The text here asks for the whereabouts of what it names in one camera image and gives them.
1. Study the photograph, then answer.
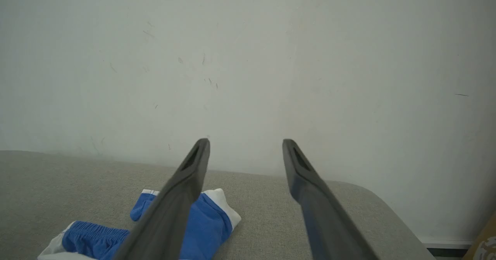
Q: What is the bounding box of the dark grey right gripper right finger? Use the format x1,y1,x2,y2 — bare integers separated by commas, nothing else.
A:
282,139,380,260

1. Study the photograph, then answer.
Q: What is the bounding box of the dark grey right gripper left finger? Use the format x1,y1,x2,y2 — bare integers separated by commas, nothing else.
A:
112,138,210,260

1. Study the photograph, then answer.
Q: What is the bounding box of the blue jersey with white trim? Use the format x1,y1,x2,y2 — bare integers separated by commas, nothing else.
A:
38,188,241,260

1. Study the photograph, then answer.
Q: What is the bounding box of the white wall baseboard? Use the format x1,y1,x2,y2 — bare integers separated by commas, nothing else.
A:
418,236,476,250

